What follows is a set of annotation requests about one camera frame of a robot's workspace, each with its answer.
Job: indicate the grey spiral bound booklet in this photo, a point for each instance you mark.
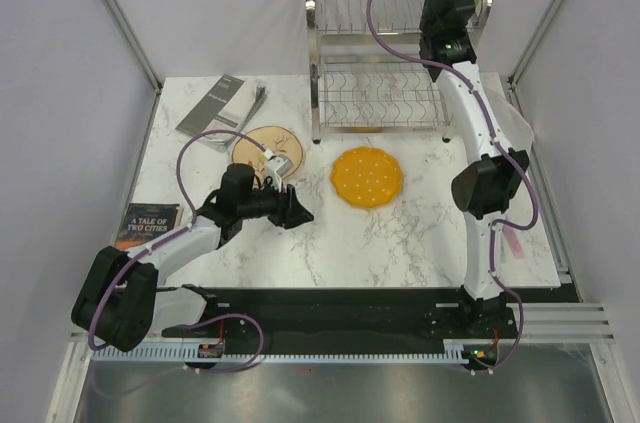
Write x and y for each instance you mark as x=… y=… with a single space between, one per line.
x=228 y=105

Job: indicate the Tale of Two Cities book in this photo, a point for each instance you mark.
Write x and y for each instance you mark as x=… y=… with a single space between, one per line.
x=144 y=222

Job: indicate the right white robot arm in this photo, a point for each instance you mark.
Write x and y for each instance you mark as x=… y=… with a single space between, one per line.
x=483 y=189

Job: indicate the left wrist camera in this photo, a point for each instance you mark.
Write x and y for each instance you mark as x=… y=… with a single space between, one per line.
x=277 y=167

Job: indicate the stainless steel dish rack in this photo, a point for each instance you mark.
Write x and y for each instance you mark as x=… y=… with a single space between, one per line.
x=365 y=71

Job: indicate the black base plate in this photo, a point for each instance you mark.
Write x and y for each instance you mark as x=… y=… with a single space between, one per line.
x=382 y=319

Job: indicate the white slotted cable duct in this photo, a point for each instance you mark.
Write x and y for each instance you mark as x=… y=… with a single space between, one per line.
x=201 y=351

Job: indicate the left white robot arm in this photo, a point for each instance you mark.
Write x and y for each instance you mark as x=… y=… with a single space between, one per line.
x=117 y=301

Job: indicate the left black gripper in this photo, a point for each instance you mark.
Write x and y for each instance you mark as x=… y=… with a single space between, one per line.
x=289 y=212

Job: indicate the beige bird plate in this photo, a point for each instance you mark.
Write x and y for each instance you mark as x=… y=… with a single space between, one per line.
x=281 y=141

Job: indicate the orange polka dot plate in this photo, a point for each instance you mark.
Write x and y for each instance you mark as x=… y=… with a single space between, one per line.
x=366 y=177

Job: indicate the white cloth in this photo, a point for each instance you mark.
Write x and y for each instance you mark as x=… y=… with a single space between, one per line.
x=512 y=125

